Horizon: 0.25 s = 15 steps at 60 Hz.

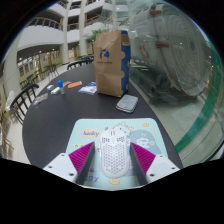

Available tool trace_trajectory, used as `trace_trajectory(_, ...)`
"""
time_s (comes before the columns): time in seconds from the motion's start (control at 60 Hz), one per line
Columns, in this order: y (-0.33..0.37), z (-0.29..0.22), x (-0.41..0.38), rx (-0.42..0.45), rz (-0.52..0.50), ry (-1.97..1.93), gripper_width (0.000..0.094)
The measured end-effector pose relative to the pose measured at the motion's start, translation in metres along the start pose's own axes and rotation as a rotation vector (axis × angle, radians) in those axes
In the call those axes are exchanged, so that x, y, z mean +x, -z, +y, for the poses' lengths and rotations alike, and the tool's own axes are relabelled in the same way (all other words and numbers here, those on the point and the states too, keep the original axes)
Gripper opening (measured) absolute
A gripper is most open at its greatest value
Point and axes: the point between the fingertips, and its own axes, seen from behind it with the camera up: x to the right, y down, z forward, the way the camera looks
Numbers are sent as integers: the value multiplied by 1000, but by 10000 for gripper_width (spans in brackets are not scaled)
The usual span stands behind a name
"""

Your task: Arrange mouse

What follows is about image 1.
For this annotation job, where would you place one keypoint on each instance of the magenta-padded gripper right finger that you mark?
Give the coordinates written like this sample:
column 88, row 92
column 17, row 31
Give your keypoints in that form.
column 161, row 166

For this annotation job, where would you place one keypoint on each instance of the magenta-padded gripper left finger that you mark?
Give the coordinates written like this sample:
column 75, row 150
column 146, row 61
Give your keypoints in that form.
column 61, row 166

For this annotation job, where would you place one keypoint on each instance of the white perforated computer mouse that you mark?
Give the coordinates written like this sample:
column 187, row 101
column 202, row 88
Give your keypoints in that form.
column 113, row 155

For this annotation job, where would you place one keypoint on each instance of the pale green cartoon mouse pad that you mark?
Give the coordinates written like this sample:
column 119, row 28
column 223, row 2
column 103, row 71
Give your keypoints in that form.
column 83, row 133

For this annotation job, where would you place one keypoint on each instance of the wooden chair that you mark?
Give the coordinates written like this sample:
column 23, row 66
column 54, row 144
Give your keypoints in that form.
column 4, row 130

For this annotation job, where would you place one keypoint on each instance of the flat white box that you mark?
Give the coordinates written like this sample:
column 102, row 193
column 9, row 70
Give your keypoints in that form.
column 55, row 91

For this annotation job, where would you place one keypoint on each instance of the small blue-capped bottle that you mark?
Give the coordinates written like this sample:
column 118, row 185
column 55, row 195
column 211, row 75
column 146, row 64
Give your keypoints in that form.
column 61, row 87

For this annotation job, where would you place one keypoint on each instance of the small white box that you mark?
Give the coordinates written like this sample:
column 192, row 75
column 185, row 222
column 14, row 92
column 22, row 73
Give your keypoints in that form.
column 50, row 87

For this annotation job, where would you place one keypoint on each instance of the black spindle-back chair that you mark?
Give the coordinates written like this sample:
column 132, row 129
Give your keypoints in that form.
column 21, row 96
column 80, row 62

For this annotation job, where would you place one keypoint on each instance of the blue and white plastic packet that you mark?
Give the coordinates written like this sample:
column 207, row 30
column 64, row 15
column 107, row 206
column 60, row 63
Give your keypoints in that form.
column 88, row 89

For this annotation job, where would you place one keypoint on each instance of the orange flat card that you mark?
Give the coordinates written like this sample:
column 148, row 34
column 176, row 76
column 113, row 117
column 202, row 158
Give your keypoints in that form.
column 74, row 84

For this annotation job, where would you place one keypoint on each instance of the brown flat card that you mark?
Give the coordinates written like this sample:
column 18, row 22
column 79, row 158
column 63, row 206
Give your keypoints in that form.
column 66, row 83

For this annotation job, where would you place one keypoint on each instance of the white lattice chair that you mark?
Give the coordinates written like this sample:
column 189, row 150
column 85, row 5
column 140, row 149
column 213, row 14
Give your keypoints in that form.
column 9, row 100

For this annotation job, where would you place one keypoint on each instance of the group of dark chairs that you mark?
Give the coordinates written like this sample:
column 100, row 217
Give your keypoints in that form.
column 33, row 78

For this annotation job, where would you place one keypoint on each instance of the brown paper carrier bag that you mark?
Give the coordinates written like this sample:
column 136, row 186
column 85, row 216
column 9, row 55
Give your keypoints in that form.
column 108, row 66

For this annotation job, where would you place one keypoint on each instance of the large white cylindrical exhibit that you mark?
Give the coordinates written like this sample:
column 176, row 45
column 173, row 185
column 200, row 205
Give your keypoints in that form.
column 176, row 50

